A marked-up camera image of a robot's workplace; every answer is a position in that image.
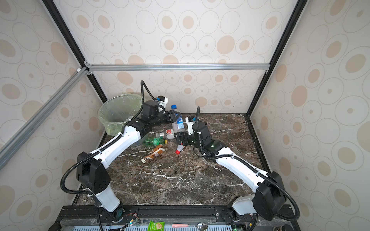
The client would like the white milky bottle red label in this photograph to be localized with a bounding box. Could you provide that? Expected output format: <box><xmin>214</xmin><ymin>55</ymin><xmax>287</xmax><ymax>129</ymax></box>
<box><xmin>175</xmin><ymin>144</ymin><xmax>185</xmax><ymax>155</ymax></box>

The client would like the small blue label water bottle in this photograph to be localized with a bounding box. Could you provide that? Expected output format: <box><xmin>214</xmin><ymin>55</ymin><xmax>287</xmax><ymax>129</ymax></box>
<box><xmin>171</xmin><ymin>105</ymin><xmax>185</xmax><ymax>133</ymax></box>

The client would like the brown coffee bottle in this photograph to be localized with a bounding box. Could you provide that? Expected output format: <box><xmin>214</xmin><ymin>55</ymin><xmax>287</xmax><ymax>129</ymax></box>
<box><xmin>141</xmin><ymin>144</ymin><xmax>165</xmax><ymax>164</ymax></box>

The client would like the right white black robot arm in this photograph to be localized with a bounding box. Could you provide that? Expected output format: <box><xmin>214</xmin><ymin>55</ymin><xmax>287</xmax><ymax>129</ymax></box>
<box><xmin>180</xmin><ymin>107</ymin><xmax>300</xmax><ymax>221</ymax></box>

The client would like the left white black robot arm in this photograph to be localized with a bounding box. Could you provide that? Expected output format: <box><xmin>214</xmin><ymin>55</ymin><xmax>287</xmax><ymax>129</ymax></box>
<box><xmin>60</xmin><ymin>96</ymin><xmax>171</xmax><ymax>220</ymax></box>

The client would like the green bin with plastic liner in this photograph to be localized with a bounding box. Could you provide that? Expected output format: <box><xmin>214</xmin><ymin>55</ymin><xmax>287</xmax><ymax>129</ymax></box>
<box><xmin>98</xmin><ymin>93</ymin><xmax>142</xmax><ymax>136</ymax></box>

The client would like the clear bottle red green label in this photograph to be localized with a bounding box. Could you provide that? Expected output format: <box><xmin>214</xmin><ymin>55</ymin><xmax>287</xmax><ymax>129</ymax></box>
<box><xmin>156</xmin><ymin>129</ymin><xmax>175</xmax><ymax>140</ymax></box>

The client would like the green Sprite bottle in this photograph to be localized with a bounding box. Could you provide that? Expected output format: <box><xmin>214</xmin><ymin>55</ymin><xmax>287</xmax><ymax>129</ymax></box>
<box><xmin>143</xmin><ymin>137</ymin><xmax>168</xmax><ymax>147</ymax></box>

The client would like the metal spoon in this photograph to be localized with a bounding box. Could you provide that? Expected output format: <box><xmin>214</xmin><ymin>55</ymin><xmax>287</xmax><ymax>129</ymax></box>
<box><xmin>196</xmin><ymin>222</ymin><xmax>208</xmax><ymax>231</ymax></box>

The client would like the green snack packet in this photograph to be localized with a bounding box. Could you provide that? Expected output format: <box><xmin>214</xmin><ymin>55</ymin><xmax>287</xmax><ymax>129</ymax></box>
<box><xmin>147</xmin><ymin>221</ymin><xmax>165</xmax><ymax>231</ymax></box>

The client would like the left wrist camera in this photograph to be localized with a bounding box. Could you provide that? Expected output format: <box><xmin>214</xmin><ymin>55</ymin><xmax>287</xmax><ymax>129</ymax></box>
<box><xmin>157</xmin><ymin>96</ymin><xmax>168</xmax><ymax>114</ymax></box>

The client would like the horizontal aluminium rail back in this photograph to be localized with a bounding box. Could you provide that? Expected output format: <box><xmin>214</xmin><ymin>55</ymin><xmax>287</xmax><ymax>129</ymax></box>
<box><xmin>87</xmin><ymin>63</ymin><xmax>270</xmax><ymax>71</ymax></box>

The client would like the pink handled tool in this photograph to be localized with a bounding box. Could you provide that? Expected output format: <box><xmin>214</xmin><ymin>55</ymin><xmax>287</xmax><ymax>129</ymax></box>
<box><xmin>171</xmin><ymin>224</ymin><xmax>189</xmax><ymax>228</ymax></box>

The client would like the black base frame rail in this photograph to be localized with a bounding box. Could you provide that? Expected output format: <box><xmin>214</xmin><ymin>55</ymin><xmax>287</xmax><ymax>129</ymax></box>
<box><xmin>49</xmin><ymin>205</ymin><xmax>300</xmax><ymax>231</ymax></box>

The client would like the diagonal aluminium rail left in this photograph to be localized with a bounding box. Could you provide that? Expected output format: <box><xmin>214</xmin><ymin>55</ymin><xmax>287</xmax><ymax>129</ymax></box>
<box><xmin>1</xmin><ymin>67</ymin><xmax>88</xmax><ymax>168</ymax></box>

